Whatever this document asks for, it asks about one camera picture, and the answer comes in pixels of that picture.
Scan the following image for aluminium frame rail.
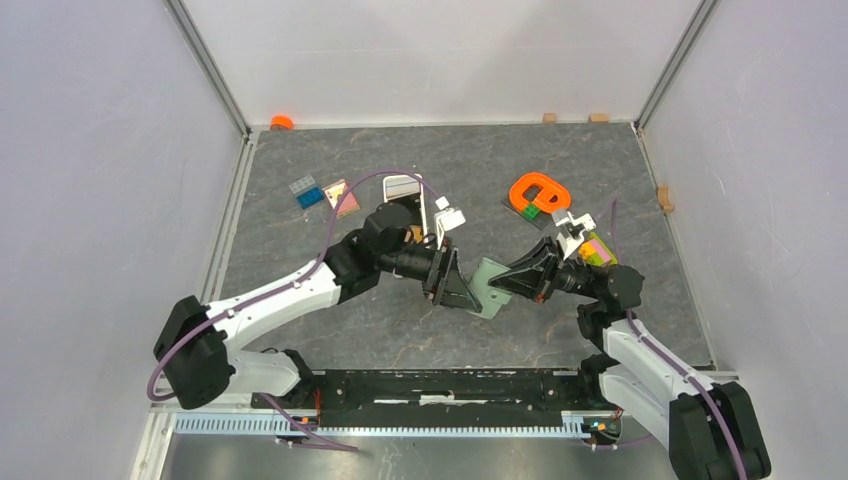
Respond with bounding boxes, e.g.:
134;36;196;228
148;370;747;439

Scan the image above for pink yellow green brick stack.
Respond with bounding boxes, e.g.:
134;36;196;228
577;232;618;267

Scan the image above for gold cards in tray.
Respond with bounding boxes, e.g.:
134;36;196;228
406;225;423;243

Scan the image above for pink wooden block puzzle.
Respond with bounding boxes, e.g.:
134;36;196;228
322;180;360;218

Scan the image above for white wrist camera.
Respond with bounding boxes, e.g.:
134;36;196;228
551;208;596;259
434;196;466;246

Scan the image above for white rectangular tray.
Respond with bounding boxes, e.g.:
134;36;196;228
382;175;428;234

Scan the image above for green card holder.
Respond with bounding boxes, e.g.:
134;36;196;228
469;257;512;320

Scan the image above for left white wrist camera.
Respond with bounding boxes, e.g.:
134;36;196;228
434;196;466;246

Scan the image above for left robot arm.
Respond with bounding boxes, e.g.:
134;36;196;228
148;198;482;410

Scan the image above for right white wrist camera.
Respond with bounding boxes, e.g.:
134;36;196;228
551;208;596;259

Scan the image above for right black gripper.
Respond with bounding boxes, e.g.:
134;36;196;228
487;236;596;303

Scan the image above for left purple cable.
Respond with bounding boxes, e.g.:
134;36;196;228
146;170;444;403

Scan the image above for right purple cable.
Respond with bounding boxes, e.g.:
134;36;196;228
596;198;750;480

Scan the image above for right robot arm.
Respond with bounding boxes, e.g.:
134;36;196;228
488;237;772;479

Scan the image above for orange curved track piece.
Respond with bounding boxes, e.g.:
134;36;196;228
507;172;572;214

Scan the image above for green lego brick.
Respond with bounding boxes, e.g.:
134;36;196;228
521;204;541;221

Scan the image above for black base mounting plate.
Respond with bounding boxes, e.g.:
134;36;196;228
276;368;615;428

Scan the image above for orange tape roll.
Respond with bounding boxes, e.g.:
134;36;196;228
269;115;294;130

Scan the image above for blue grey lego bricks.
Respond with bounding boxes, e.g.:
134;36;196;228
289;175;325;210

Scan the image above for purple cable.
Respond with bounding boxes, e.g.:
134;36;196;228
146;170;444;403
596;198;750;480

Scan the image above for curved wooden piece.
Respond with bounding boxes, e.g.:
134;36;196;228
656;185;675;215

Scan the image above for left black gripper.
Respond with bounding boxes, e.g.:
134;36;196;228
378;236;482;314

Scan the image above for wooden block right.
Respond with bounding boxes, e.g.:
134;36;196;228
588;113;610;123

